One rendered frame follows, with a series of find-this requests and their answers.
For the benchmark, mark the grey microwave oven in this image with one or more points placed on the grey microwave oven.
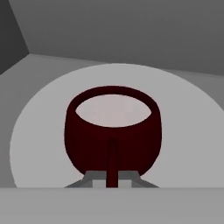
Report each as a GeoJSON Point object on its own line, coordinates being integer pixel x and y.
{"type": "Point", "coordinates": [116, 32]}

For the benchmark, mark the dark red mug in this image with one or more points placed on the dark red mug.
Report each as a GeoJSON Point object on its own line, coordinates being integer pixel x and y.
{"type": "Point", "coordinates": [87, 145]}

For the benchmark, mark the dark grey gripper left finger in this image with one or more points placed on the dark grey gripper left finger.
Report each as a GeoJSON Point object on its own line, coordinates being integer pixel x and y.
{"type": "Point", "coordinates": [92, 179]}

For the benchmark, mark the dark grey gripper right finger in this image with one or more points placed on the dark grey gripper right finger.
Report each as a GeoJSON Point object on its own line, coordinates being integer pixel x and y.
{"type": "Point", "coordinates": [130, 178]}

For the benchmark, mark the pale grey microwave turntable plate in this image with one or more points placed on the pale grey microwave turntable plate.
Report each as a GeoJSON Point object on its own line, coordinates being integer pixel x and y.
{"type": "Point", "coordinates": [40, 137]}

